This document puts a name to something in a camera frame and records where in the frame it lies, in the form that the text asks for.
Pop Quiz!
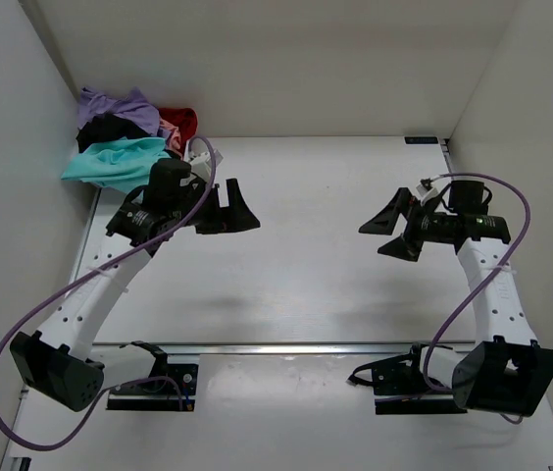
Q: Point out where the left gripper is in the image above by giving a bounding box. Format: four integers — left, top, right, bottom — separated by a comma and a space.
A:
176, 172, 263, 229

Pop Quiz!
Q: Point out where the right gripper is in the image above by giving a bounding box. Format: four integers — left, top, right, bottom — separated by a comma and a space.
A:
359, 189, 453, 262

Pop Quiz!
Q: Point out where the teal t shirt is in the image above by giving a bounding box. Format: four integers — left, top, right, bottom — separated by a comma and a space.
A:
61, 137, 180, 193

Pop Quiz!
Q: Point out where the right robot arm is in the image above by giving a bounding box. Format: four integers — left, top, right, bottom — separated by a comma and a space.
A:
348, 181, 553, 421

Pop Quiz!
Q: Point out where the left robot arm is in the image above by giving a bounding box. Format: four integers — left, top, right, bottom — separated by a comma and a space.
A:
9, 158, 260, 412

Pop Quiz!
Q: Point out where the white plastic basket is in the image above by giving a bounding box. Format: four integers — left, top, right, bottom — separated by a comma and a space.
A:
183, 139, 200, 162

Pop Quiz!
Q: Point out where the pink t shirt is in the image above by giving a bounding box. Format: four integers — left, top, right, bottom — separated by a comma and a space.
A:
158, 118, 184, 155

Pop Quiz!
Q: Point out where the black label sticker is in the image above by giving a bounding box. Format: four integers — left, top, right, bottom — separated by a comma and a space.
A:
404, 136, 438, 145

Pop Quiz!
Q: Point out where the red t shirt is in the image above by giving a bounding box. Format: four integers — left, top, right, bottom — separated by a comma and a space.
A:
158, 108, 198, 147

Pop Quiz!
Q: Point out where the purple t shirt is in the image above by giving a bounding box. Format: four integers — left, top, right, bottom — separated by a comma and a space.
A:
77, 87, 160, 136

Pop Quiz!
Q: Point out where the black t shirt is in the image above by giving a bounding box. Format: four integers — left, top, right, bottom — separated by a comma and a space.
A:
75, 114, 149, 153

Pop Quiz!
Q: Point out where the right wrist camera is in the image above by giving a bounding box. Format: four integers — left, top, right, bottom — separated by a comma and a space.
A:
418, 177, 494, 213

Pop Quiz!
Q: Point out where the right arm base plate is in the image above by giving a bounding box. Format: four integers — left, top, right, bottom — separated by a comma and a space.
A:
372, 350, 467, 416

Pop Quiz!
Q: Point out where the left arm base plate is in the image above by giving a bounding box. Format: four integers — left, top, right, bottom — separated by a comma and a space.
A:
106, 355, 199, 413

